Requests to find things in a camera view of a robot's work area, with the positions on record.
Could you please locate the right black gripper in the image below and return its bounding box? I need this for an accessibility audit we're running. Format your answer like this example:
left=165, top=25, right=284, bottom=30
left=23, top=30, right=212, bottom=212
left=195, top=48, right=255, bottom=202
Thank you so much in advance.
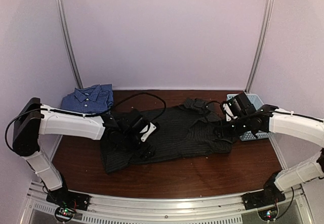
left=214, top=116, right=250, bottom=139

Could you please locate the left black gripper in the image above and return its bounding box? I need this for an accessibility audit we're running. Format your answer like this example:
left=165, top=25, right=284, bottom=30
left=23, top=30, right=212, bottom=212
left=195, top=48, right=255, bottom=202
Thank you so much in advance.
left=120, top=131, right=156, bottom=161

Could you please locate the blue checked shirt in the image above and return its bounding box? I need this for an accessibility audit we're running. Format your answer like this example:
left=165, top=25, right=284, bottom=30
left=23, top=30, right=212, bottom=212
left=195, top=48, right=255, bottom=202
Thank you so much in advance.
left=61, top=84, right=114, bottom=114

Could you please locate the black pinstriped long sleeve shirt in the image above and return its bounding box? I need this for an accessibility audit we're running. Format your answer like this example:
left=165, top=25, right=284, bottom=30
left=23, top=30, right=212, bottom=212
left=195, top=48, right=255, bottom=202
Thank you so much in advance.
left=100, top=98, right=237, bottom=174

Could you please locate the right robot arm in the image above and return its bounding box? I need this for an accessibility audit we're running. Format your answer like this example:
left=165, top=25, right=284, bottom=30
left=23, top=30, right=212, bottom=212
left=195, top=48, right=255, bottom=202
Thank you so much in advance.
left=215, top=93, right=323, bottom=208

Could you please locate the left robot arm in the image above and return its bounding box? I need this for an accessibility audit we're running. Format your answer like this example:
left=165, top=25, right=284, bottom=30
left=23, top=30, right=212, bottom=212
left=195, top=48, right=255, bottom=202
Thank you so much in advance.
left=7, top=98, right=158, bottom=206

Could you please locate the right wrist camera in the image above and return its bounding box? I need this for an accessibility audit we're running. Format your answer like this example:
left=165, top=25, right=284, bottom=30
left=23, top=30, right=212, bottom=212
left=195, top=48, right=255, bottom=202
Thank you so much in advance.
left=221, top=104, right=237, bottom=121

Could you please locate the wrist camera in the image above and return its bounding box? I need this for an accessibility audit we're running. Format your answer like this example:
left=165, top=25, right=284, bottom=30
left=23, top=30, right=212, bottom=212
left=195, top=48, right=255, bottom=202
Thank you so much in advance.
left=221, top=104, right=237, bottom=121
left=140, top=122, right=157, bottom=142

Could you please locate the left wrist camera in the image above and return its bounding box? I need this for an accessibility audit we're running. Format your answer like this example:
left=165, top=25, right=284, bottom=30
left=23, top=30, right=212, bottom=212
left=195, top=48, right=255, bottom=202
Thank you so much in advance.
left=140, top=122, right=157, bottom=142

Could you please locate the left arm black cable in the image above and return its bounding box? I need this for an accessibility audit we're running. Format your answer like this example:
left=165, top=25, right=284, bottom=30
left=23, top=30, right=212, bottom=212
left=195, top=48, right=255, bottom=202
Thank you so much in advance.
left=108, top=92, right=167, bottom=123

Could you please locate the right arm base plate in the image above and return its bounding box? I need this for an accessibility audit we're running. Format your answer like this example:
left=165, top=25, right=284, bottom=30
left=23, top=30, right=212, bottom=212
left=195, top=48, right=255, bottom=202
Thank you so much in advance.
left=241, top=190, right=286, bottom=222

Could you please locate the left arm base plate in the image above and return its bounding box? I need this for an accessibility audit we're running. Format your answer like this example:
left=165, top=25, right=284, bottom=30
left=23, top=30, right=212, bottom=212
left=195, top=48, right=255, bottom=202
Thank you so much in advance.
left=46, top=191, right=90, bottom=223

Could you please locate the aluminium front rail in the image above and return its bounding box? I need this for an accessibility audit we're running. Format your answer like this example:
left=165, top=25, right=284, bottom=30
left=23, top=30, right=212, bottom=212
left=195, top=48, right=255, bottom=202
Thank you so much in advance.
left=24, top=181, right=312, bottom=224

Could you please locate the right aluminium corner post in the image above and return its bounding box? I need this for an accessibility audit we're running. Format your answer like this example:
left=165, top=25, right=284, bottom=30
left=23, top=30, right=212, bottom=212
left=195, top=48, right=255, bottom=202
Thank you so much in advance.
left=245, top=0, right=274, bottom=93

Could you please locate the aluminium corner post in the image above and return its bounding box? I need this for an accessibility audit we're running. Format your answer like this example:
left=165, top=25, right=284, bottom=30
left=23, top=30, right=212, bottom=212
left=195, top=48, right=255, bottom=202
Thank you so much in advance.
left=245, top=0, right=274, bottom=93
left=56, top=0, right=83, bottom=88

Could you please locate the left aluminium corner post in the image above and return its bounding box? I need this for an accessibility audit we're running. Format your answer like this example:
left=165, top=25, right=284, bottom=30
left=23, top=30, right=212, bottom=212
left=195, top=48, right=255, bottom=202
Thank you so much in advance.
left=56, top=0, right=83, bottom=88

